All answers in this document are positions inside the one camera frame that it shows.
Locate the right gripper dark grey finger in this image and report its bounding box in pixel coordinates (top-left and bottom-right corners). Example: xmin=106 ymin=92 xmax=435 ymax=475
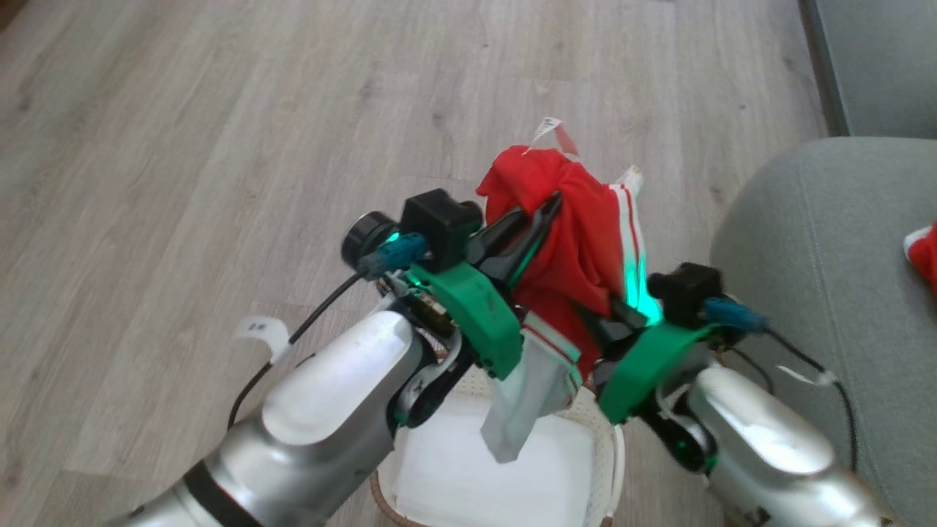
xmin=575 ymin=306 xmax=623 ymax=361
xmin=606 ymin=296 xmax=651 ymax=332

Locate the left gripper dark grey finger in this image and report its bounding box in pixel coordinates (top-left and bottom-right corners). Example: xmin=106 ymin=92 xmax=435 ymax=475
xmin=467 ymin=207 xmax=529 ymax=266
xmin=504 ymin=191 xmax=564 ymax=288

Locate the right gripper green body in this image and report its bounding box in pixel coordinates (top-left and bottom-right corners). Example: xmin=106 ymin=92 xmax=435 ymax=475
xmin=596 ymin=321 xmax=717 ymax=427

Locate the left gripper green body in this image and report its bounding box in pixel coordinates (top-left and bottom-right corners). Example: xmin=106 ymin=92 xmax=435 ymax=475
xmin=399 ymin=262 xmax=525 ymax=380

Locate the red and white garment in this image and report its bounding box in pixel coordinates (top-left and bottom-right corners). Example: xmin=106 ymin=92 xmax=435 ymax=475
xmin=475 ymin=116 xmax=665 ymax=465

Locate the grey panel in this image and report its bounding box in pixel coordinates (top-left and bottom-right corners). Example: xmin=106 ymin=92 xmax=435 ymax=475
xmin=799 ymin=0 xmax=937 ymax=140

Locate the white brown-rimmed laundry basket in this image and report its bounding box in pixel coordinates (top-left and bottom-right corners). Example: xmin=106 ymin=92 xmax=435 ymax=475
xmin=369 ymin=357 xmax=627 ymax=527

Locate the red white-trimmed garment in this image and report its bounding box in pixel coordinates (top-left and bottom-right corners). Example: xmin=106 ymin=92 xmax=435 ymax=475
xmin=903 ymin=222 xmax=937 ymax=297

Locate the right blue cable connector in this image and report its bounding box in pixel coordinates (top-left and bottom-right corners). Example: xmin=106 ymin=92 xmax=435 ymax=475
xmin=703 ymin=297 xmax=768 ymax=334

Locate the blue cable connector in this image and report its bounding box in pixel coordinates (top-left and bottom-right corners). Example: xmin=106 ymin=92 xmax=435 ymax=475
xmin=357 ymin=233 xmax=428 ymax=280
xmin=703 ymin=297 xmax=768 ymax=334

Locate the left blue cable connector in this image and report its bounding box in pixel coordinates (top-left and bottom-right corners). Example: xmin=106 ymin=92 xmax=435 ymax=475
xmin=357 ymin=233 xmax=428 ymax=280

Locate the white right cable label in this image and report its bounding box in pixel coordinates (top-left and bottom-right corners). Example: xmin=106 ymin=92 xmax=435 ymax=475
xmin=777 ymin=365 xmax=837 ymax=387

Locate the white cable label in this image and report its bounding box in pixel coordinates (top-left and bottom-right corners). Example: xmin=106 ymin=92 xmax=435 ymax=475
xmin=777 ymin=365 xmax=837 ymax=387
xmin=233 ymin=315 xmax=291 ymax=365

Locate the left thin black cable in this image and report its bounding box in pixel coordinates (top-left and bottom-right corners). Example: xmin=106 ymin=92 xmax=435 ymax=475
xmin=226 ymin=272 xmax=367 ymax=433

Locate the thin black cable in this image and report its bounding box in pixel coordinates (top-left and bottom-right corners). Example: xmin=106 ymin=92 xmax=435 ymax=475
xmin=725 ymin=328 xmax=859 ymax=473
xmin=226 ymin=272 xmax=367 ymax=433

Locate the right thin black cable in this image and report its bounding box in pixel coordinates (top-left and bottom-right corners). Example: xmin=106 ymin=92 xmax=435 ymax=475
xmin=725 ymin=328 xmax=859 ymax=473

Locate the white left cable label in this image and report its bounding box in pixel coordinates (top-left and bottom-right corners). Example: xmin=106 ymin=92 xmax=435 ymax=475
xmin=233 ymin=315 xmax=291 ymax=365

